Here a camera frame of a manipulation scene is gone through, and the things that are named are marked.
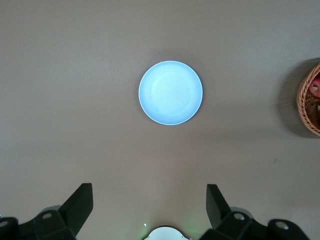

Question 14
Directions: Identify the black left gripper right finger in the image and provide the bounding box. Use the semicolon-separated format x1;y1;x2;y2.
199;184;311;240

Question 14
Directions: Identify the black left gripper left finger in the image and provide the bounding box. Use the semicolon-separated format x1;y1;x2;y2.
0;183;94;240

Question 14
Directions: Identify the red apple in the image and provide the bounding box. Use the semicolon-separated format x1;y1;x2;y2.
309;74;320;98

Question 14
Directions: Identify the brown table cover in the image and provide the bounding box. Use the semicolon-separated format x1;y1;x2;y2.
0;0;320;240

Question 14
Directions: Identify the brown wicker basket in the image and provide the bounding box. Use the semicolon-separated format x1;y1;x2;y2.
295;62;320;137

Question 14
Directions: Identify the light blue round plate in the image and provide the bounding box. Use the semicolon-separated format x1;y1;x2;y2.
138;59;204;126

